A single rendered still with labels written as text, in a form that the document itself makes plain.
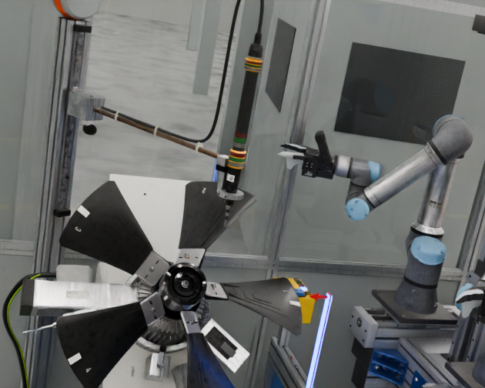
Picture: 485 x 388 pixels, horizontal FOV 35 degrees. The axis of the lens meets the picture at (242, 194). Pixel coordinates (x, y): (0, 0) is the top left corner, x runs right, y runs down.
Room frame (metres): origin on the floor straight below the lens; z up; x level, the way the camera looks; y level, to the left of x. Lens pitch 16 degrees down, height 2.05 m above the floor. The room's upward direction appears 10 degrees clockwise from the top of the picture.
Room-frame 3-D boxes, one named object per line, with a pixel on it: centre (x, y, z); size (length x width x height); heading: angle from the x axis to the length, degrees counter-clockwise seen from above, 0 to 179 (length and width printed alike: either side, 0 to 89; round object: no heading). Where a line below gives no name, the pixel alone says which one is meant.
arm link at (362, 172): (2.64, -0.41, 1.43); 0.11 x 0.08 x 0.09; 84
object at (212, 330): (2.00, -0.01, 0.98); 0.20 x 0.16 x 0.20; 18
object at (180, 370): (1.95, 0.06, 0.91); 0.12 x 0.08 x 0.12; 18
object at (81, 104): (2.34, 0.53, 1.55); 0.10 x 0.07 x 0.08; 53
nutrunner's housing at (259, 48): (1.96, 0.03, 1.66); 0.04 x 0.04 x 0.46
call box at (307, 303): (2.35, -0.22, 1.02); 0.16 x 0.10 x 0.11; 18
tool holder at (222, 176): (1.97, 0.04, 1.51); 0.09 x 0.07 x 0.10; 53
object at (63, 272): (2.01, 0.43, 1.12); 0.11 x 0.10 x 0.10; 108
